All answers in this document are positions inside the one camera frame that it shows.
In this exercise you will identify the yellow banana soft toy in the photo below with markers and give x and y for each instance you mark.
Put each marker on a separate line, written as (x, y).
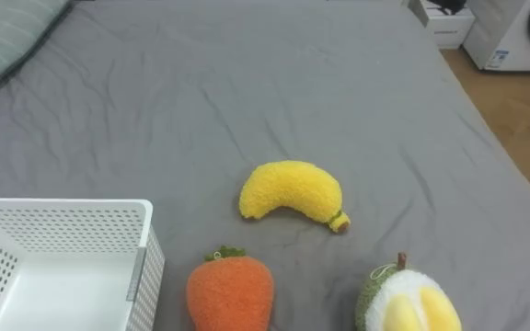
(292, 186)

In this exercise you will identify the orange carrot soft toy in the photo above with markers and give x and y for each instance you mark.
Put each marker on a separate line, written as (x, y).
(230, 294)

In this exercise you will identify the green durian soft toy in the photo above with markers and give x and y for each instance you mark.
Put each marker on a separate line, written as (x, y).
(407, 301)

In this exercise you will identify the grey bed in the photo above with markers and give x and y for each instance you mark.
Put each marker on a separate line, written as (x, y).
(292, 92)

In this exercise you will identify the white storage box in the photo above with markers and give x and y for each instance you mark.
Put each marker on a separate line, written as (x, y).
(444, 23)

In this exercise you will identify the white perforated plastic basket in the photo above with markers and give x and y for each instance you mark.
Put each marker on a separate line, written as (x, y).
(62, 285)

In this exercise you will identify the white washing machine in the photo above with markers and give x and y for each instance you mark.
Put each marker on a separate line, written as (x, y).
(509, 37)

